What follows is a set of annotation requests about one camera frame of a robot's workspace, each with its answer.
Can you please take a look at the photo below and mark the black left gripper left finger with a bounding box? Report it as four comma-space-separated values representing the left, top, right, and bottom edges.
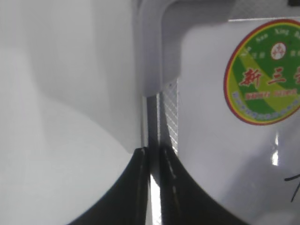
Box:
70, 147, 150, 225

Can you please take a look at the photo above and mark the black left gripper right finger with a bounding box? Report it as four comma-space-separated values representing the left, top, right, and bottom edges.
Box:
159, 145, 245, 225

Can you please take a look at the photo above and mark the white board with aluminium frame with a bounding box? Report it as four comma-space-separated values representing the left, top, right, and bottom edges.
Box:
133, 0, 300, 225

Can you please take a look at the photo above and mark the round green sticker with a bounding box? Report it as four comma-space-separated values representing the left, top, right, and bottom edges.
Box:
224, 19, 300, 126

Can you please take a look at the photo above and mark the black board hanger clip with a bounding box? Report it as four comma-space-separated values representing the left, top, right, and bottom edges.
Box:
288, 0, 300, 7

